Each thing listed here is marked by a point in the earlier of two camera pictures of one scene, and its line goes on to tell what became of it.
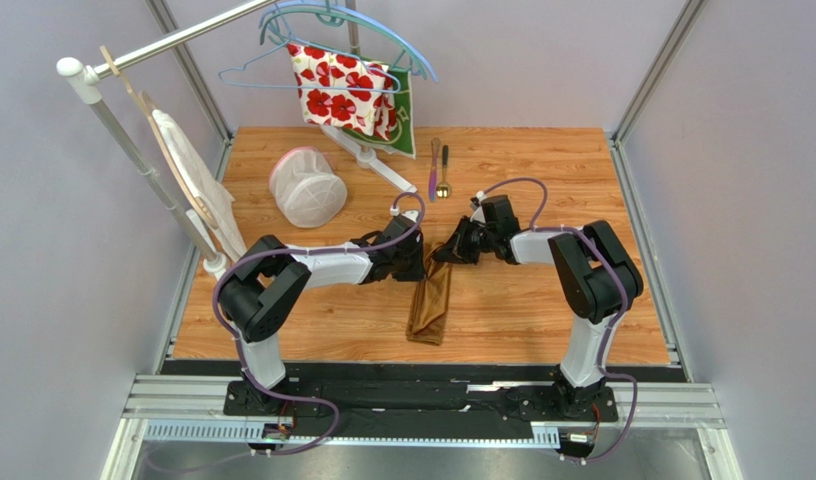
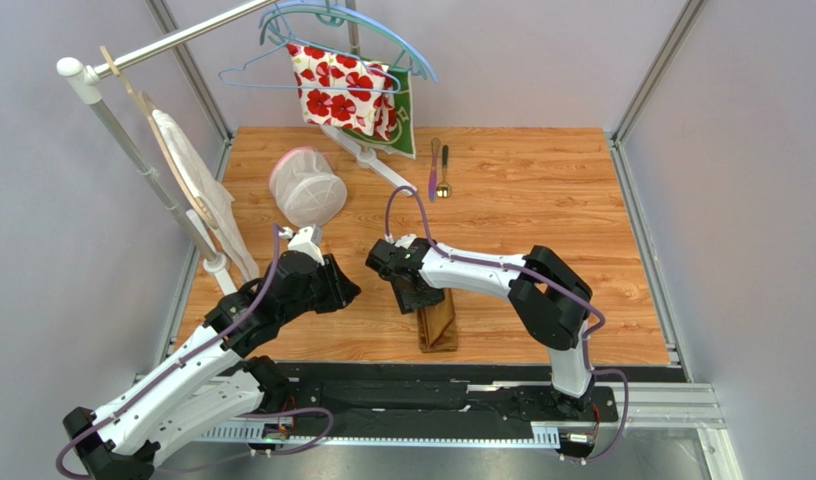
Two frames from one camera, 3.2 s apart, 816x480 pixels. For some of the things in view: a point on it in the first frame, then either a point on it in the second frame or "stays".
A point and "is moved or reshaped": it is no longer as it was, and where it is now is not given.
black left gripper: (418, 273) -> (340, 290)
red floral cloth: (344, 92) stays
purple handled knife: (433, 181) stays
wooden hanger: (148, 103) stays
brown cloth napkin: (429, 306) is moved or reshaped
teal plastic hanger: (333, 18) stays
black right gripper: (462, 242) -> (417, 296)
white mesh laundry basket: (306, 190) stays
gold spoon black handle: (444, 189) stays
